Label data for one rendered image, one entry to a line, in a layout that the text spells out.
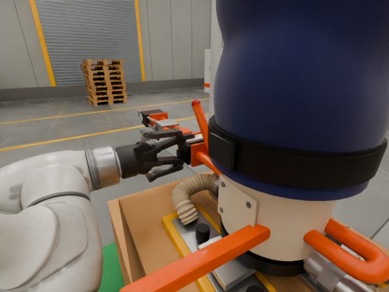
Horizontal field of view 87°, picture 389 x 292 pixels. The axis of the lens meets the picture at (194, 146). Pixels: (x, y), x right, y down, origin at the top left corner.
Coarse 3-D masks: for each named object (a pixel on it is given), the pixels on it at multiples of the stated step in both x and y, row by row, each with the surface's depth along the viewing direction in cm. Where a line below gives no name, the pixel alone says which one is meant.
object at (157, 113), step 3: (144, 111) 83; (147, 111) 82; (150, 111) 82; (153, 111) 82; (156, 111) 82; (159, 111) 82; (162, 111) 82; (150, 114) 78; (153, 114) 78; (156, 114) 79; (159, 114) 79; (162, 114) 80; (165, 114) 80; (150, 117) 78; (153, 117) 78; (156, 117) 79; (159, 117) 80; (165, 117) 81; (159, 120) 80; (150, 123) 79
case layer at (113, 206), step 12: (180, 180) 138; (108, 204) 115; (120, 216) 106; (120, 228) 99; (348, 228) 99; (120, 240) 92; (372, 240) 92; (120, 252) 92; (384, 252) 86; (120, 264) 123
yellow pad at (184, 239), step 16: (176, 224) 44; (192, 224) 44; (208, 224) 44; (176, 240) 40; (192, 240) 40; (256, 272) 34; (208, 288) 32; (240, 288) 31; (256, 288) 29; (272, 288) 32
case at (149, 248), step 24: (144, 192) 58; (168, 192) 58; (144, 216) 49; (216, 216) 49; (144, 240) 42; (168, 240) 42; (144, 264) 38; (168, 264) 38; (192, 288) 34; (288, 288) 34
